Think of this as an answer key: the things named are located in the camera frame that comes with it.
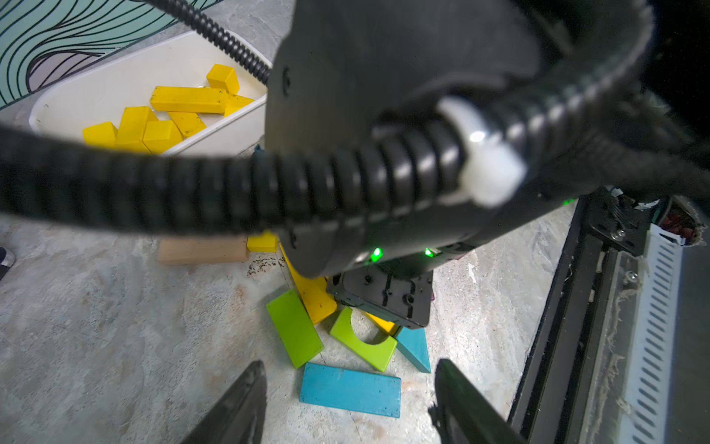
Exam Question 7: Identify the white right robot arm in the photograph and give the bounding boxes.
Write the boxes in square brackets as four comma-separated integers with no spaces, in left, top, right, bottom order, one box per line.
[233,1,709,329]

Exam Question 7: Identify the light green arch block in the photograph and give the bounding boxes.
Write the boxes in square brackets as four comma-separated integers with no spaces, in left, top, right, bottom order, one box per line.
[330,306,398,372]

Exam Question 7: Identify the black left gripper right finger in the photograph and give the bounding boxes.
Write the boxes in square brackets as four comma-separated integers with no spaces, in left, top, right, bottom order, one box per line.
[428,359,524,444]

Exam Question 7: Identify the white slotted cable duct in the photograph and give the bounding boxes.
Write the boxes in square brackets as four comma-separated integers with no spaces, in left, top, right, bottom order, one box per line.
[617,225,683,443]

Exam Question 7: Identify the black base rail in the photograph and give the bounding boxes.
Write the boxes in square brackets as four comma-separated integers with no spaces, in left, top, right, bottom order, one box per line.
[508,189,651,443]

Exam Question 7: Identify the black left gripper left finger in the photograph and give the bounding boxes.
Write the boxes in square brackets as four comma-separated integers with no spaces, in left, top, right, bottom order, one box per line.
[182,360,267,444]

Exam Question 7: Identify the white plastic tub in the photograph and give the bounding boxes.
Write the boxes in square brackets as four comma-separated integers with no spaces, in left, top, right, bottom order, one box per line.
[29,31,267,157]

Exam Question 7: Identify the yellow small cube block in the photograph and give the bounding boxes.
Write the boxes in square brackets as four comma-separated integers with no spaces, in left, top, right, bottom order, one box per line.
[142,120,183,155]

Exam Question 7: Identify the natural wood rectangular block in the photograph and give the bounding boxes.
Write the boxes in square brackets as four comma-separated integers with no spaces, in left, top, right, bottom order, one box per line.
[157,236,250,266]

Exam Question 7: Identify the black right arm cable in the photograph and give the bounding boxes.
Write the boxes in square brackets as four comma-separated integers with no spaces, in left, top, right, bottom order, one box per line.
[0,0,656,234]

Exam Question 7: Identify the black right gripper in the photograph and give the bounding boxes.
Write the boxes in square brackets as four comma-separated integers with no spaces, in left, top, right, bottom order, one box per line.
[327,266,434,329]

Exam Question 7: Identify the green rectangular block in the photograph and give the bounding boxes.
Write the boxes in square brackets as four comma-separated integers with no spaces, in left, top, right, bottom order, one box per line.
[266,290,325,369]

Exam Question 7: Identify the teal long block at left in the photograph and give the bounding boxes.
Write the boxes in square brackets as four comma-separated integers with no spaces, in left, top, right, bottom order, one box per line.
[299,363,401,418]

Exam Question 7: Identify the yellow cube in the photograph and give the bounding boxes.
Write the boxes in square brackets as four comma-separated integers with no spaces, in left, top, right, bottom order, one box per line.
[206,64,240,94]

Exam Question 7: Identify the yellow slanted long block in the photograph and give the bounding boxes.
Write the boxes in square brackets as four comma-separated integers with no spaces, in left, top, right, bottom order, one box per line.
[247,231,279,253]

